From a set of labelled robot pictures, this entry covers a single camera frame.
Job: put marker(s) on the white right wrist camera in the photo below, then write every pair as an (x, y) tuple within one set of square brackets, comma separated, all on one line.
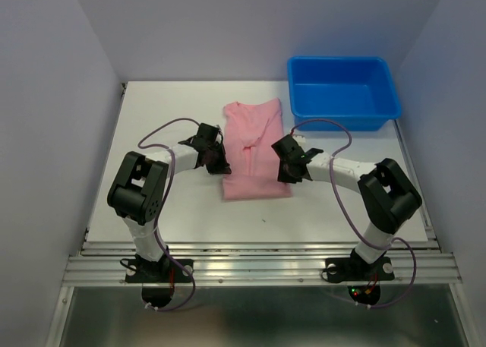
[(300, 139)]

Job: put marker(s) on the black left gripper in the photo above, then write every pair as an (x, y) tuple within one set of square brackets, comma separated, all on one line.
[(222, 168)]

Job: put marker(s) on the blue plastic bin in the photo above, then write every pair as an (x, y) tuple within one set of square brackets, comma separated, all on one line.
[(357, 92)]

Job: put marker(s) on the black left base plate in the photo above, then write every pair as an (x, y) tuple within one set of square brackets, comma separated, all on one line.
[(141, 271)]

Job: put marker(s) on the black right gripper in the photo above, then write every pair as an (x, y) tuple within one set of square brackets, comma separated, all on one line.
[(283, 177)]

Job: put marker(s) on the pink t-shirt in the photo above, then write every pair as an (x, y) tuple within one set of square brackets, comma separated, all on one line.
[(249, 133)]

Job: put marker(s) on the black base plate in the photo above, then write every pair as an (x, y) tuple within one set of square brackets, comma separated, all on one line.
[(141, 271), (348, 269)]

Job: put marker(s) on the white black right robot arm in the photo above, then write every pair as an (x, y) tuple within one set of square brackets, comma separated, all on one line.
[(389, 197)]

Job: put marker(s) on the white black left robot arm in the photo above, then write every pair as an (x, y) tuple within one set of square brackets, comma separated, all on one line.
[(142, 184)]

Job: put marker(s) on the aluminium mounting rail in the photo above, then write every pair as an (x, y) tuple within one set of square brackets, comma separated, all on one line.
[(257, 264)]

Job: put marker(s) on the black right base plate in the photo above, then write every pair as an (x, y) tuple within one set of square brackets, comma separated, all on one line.
[(348, 269)]

